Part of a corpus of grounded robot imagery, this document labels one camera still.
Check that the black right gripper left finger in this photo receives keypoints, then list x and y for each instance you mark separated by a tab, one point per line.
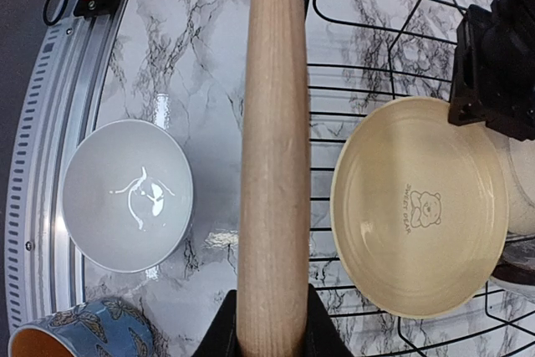
221	337

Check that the blue handled mug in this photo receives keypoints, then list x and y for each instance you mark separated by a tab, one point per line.
104	327

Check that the cream bird pattern plate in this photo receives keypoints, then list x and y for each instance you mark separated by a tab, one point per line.
517	161

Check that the large white bowl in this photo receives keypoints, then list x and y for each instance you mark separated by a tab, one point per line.
127	196

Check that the aluminium front rail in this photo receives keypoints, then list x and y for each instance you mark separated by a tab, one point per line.
44	271

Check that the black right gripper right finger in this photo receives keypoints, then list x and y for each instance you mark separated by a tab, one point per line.
321	338

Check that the black wire dish rack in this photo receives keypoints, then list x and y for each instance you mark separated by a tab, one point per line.
362	54

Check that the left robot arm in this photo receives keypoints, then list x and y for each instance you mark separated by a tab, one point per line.
493	73

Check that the pale yellow round plate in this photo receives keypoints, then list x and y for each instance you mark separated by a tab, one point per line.
419	208

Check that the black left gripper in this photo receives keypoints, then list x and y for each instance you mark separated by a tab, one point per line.
493	73

